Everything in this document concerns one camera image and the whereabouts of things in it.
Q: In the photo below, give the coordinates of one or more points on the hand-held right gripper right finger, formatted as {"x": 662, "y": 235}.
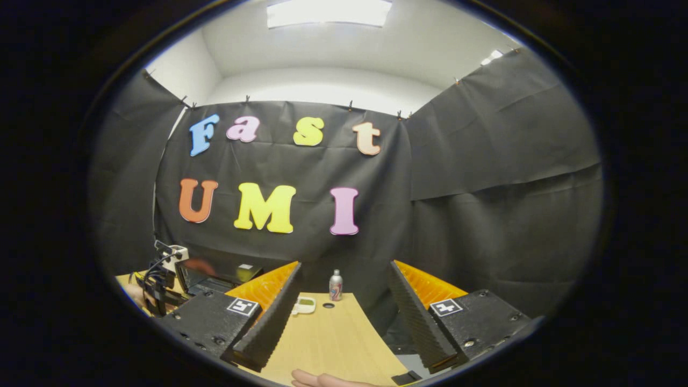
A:
{"x": 416, "y": 322}

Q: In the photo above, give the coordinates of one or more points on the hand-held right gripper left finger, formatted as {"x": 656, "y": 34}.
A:
{"x": 271, "y": 322}

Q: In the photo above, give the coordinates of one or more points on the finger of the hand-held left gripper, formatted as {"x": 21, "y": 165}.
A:
{"x": 200, "y": 266}

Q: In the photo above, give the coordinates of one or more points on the black electric oven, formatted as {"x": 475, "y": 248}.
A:
{"x": 228, "y": 275}

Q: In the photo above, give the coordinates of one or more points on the white divided snack tray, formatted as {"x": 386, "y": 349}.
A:
{"x": 304, "y": 305}

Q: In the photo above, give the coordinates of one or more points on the silver drink can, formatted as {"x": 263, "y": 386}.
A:
{"x": 336, "y": 286}

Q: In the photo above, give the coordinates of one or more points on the black backdrop cloth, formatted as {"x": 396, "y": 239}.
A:
{"x": 484, "y": 161}

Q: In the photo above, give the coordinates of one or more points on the small ceiling light panel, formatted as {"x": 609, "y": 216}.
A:
{"x": 492, "y": 57}

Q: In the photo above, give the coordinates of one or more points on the large ceiling light panel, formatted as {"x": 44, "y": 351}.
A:
{"x": 328, "y": 12}

